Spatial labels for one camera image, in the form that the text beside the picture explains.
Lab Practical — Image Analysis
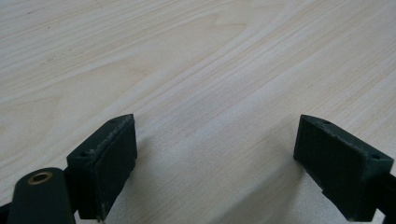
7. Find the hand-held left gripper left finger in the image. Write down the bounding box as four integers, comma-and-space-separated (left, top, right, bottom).
65, 113, 138, 222

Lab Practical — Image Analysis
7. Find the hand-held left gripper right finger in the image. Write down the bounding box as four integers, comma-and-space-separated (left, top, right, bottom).
293, 114, 394, 222

